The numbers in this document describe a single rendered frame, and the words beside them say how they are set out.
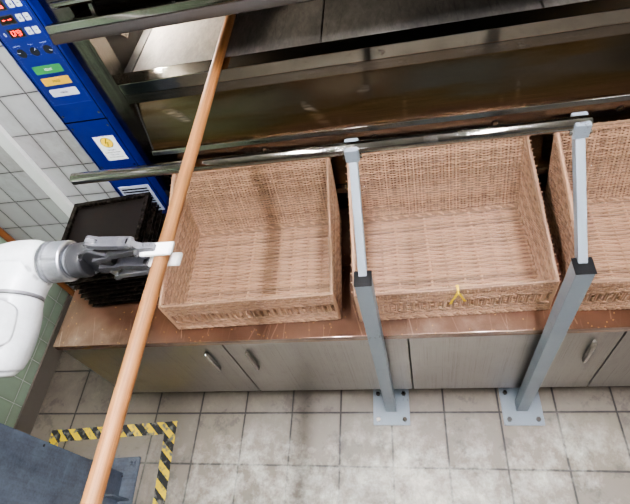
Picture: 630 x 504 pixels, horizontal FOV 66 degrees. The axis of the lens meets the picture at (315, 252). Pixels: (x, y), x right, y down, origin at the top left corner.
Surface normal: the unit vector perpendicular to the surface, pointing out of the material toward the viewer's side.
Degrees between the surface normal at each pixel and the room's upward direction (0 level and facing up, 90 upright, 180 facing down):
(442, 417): 0
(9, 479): 90
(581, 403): 0
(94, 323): 0
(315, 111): 70
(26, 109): 90
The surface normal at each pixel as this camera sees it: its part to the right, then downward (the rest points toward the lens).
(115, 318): -0.20, -0.57
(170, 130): -0.12, 0.57
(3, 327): 0.74, -0.22
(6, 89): -0.06, 0.81
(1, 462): 0.98, -0.12
